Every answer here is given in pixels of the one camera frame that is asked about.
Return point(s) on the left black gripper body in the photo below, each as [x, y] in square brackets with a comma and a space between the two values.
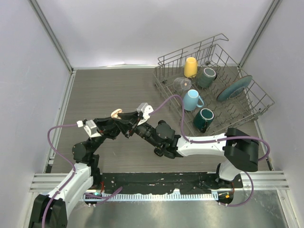
[110, 134]

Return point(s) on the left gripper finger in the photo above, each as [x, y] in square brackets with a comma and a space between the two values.
[120, 128]
[104, 122]

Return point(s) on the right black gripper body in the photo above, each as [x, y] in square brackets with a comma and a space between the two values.
[146, 131]

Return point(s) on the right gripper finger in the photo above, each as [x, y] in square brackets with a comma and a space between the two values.
[129, 130]
[131, 118]

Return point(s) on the beige earbud charging case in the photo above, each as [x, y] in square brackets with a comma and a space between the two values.
[115, 113]

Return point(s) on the black earbud charging case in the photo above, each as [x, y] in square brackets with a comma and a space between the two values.
[158, 152]

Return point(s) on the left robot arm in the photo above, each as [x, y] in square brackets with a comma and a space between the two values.
[53, 209]

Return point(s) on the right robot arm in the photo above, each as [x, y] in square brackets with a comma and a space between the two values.
[239, 149]

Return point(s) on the dark teal mug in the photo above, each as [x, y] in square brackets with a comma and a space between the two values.
[203, 119]

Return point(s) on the light blue mug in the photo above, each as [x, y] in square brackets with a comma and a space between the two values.
[192, 100]

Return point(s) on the clear glass cup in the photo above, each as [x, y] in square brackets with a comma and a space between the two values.
[182, 84]

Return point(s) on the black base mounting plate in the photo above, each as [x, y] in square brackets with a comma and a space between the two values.
[166, 182]

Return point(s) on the dark grey-green mug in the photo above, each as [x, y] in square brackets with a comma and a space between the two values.
[206, 78]

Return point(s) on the yellow cup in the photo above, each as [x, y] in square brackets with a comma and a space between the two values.
[190, 67]

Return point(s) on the teal blue plate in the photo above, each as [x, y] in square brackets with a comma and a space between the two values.
[234, 89]

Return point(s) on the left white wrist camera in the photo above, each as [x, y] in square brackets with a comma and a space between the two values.
[90, 128]

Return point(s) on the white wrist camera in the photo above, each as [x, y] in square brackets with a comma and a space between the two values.
[144, 110]
[90, 128]

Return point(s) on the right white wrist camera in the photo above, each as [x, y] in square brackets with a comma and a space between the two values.
[144, 110]

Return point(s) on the grey wire dish rack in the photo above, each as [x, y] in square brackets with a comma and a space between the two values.
[234, 112]

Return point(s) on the white perforated cable strip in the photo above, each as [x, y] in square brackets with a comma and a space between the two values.
[175, 196]

